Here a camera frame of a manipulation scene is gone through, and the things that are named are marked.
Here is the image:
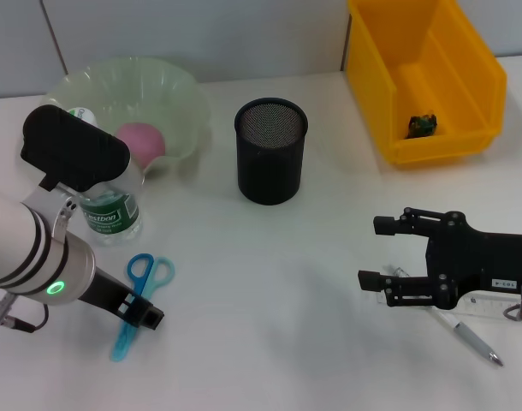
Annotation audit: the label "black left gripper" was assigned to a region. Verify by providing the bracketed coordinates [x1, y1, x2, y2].
[78, 266, 166, 332]

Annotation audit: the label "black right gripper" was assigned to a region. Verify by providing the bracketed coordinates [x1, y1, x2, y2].
[357, 206, 522, 311]

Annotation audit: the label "blue plastic scissors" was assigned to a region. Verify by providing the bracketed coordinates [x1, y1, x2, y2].
[110, 253, 175, 363]

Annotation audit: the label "clear green-label water bottle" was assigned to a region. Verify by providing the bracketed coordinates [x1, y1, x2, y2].
[66, 106, 145, 247]

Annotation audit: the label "green plastic wrapper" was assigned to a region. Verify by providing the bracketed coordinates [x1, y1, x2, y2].
[406, 112, 439, 140]

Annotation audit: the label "pink peach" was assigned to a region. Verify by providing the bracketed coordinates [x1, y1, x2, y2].
[115, 122, 167, 171]

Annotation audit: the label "clear plastic ruler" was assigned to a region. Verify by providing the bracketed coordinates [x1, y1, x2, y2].
[377, 290, 522, 321]

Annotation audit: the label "white ballpoint pen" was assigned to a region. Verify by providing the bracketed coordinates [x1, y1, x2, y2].
[384, 264, 504, 368]

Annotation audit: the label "black mesh pen holder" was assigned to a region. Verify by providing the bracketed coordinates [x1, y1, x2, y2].
[234, 98, 309, 207]

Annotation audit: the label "green glass fruit bowl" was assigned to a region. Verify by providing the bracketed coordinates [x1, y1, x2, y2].
[40, 56, 214, 182]

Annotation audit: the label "yellow plastic bin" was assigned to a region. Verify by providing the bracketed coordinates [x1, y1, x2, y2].
[345, 0, 508, 170]

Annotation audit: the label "left gripper cable with connector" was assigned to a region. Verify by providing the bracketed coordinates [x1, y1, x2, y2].
[0, 294, 50, 333]

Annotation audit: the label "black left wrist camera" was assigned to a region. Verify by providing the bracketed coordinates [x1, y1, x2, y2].
[20, 104, 132, 194]

